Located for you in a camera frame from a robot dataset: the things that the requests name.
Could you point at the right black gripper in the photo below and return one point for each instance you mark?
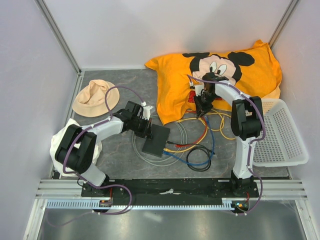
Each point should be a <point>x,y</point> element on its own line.
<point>202,109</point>

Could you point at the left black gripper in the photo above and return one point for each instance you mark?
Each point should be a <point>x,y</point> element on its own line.
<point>146,133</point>

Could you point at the black network switch box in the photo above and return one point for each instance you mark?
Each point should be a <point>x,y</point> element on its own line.
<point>156,145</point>

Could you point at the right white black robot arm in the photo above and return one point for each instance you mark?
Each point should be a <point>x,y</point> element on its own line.
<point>247,123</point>

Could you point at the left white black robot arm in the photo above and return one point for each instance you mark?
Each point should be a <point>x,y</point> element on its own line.
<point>76,148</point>

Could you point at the peach bucket hat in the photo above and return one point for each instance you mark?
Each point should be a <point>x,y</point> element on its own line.
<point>90,101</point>

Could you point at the orange Mickey Mouse pillow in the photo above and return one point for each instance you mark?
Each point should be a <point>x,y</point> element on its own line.
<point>255,71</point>

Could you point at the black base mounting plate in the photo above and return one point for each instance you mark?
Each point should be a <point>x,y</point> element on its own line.
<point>169,191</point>

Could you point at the white plastic basket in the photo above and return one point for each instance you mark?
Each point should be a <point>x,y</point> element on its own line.
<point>283,145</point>

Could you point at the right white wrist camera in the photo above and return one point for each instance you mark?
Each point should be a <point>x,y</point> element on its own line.
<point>198,88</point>

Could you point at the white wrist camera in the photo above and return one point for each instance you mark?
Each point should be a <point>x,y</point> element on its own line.
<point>198,88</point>
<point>147,110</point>

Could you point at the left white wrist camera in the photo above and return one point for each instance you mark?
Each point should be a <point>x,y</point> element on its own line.
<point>147,110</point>

